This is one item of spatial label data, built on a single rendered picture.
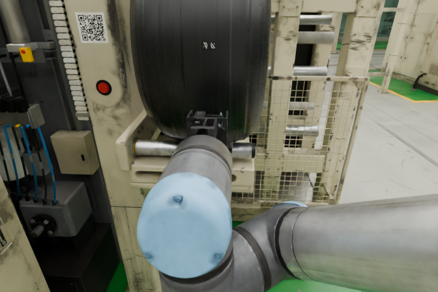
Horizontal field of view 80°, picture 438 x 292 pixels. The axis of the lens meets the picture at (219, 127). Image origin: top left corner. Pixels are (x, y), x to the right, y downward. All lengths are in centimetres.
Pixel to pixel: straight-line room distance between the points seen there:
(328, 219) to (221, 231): 12
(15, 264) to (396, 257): 100
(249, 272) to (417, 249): 19
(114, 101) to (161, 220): 61
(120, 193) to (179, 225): 75
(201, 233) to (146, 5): 43
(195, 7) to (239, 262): 43
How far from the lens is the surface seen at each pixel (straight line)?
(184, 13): 54
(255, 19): 54
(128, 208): 104
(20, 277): 111
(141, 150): 78
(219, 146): 36
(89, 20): 80
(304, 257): 34
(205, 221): 25
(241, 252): 36
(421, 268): 26
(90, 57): 82
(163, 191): 26
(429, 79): 534
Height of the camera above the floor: 128
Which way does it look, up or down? 25 degrees down
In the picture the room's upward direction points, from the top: straight up
